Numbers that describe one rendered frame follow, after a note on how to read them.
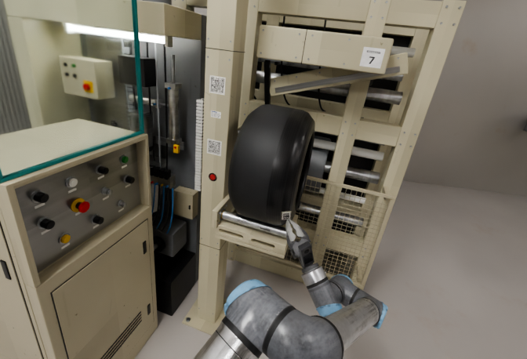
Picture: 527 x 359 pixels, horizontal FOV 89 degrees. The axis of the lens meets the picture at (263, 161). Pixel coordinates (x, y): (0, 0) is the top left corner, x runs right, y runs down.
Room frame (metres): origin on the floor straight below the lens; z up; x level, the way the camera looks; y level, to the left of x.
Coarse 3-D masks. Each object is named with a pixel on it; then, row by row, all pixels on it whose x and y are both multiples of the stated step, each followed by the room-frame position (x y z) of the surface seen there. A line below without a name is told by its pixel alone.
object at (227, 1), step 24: (216, 0) 1.20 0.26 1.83; (240, 0) 1.21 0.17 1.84; (216, 24) 1.20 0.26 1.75; (240, 24) 1.23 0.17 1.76; (216, 48) 1.19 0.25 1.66; (240, 48) 1.24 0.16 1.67; (216, 72) 1.19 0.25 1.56; (240, 72) 1.27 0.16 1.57; (216, 96) 1.19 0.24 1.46; (240, 96) 1.29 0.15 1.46; (216, 120) 1.19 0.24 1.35; (216, 168) 1.19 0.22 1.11; (216, 192) 1.19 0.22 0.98; (216, 240) 1.18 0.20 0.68; (216, 264) 1.18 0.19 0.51; (216, 288) 1.18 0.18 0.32; (216, 312) 1.20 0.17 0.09
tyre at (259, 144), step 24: (264, 120) 1.08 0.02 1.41; (288, 120) 1.08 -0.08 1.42; (312, 120) 1.18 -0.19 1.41; (240, 144) 1.01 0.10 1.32; (264, 144) 0.99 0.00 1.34; (288, 144) 0.98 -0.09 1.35; (312, 144) 1.33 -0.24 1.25; (240, 168) 0.96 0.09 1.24; (264, 168) 0.94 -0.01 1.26; (288, 168) 0.93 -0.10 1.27; (240, 192) 0.95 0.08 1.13; (264, 192) 0.92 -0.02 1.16; (288, 192) 0.92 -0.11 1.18; (264, 216) 0.96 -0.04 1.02
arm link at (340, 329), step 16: (352, 304) 0.64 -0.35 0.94; (368, 304) 0.68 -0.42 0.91; (384, 304) 0.74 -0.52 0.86; (288, 320) 0.40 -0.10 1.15; (304, 320) 0.41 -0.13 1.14; (320, 320) 0.43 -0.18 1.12; (336, 320) 0.49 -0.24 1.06; (352, 320) 0.53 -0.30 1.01; (368, 320) 0.60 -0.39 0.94; (272, 336) 0.38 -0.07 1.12; (288, 336) 0.38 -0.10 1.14; (304, 336) 0.38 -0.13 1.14; (320, 336) 0.39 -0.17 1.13; (336, 336) 0.41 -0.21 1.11; (352, 336) 0.48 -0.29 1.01; (272, 352) 0.36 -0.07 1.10; (288, 352) 0.36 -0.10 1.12; (304, 352) 0.36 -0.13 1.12; (320, 352) 0.37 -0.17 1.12; (336, 352) 0.38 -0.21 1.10
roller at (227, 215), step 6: (222, 216) 1.09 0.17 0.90; (228, 216) 1.09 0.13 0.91; (234, 216) 1.08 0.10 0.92; (240, 216) 1.08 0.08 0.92; (234, 222) 1.08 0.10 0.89; (240, 222) 1.07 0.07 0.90; (246, 222) 1.06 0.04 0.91; (252, 222) 1.06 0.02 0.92; (258, 222) 1.06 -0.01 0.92; (258, 228) 1.04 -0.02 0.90; (264, 228) 1.04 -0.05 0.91; (270, 228) 1.03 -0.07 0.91; (276, 228) 1.03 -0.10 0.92; (282, 228) 1.03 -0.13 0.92; (276, 234) 1.02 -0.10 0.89; (282, 234) 1.01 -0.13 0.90
